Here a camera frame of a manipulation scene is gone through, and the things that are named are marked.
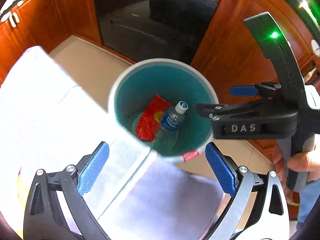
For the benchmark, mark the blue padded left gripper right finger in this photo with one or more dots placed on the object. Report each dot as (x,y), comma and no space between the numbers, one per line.
(223,170)

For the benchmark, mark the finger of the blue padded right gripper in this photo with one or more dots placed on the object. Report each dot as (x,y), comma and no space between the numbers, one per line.
(244,90)

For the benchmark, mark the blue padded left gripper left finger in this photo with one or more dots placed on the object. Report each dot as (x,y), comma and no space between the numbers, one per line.
(92,168)

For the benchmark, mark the clear bottle blue label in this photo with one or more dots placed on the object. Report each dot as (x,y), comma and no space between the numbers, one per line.
(174,116)

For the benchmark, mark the teal trash bin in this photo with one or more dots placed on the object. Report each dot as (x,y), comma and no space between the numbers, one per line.
(173,81)

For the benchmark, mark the person's right hand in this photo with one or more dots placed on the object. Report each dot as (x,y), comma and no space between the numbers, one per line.
(301,162)

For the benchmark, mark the blue plaid tablecloth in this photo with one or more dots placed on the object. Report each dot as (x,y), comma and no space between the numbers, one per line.
(49,122)

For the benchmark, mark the red snack wrapper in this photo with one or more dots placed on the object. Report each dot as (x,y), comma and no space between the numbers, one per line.
(149,121)

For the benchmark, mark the black built-in oven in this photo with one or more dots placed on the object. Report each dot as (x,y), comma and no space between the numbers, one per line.
(148,29)

